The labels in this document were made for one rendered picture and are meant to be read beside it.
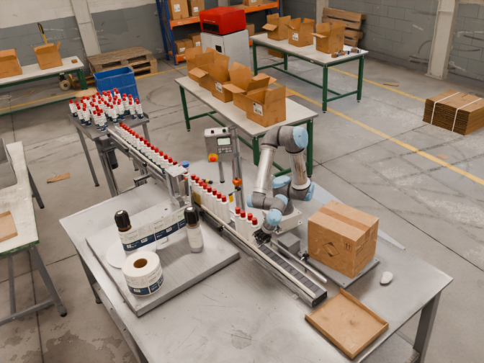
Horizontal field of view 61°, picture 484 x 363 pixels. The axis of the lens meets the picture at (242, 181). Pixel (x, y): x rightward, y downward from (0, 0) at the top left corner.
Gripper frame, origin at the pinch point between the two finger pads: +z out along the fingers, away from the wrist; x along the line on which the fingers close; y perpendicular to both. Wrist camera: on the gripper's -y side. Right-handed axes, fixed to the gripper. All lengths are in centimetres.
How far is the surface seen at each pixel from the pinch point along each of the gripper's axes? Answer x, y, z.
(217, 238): -19.6, 14.7, 17.4
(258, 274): 14.6, 11.7, 3.5
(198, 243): -20.5, 29.1, 9.9
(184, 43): -556, -329, 382
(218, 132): -65, -7, -25
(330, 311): 53, 1, -19
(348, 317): 60, -3, -23
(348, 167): -56, -224, 141
